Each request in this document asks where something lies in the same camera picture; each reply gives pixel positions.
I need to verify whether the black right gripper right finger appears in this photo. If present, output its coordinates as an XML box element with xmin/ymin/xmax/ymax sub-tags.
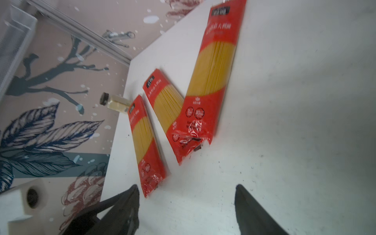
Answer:
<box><xmin>235</xmin><ymin>184</ymin><xmax>287</xmax><ymax>235</ymax></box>

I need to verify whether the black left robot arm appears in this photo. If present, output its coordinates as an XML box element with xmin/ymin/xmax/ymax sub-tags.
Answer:
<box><xmin>1</xmin><ymin>179</ymin><xmax>48</xmax><ymax>235</ymax></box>

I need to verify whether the spice jar black lid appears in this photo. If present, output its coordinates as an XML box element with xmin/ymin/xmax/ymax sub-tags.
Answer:
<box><xmin>99</xmin><ymin>93</ymin><xmax>132</xmax><ymax>114</ymax></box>

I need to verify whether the red spaghetti bag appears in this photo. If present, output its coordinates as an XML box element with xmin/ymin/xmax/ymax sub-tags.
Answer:
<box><xmin>165</xmin><ymin>0</ymin><xmax>247</xmax><ymax>145</ymax></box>
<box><xmin>128</xmin><ymin>96</ymin><xmax>167</xmax><ymax>197</ymax></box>
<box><xmin>142</xmin><ymin>68</ymin><xmax>203</xmax><ymax>165</ymax></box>

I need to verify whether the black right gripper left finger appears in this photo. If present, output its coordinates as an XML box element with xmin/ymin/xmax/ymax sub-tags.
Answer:
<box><xmin>63</xmin><ymin>185</ymin><xmax>140</xmax><ymax>235</ymax></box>

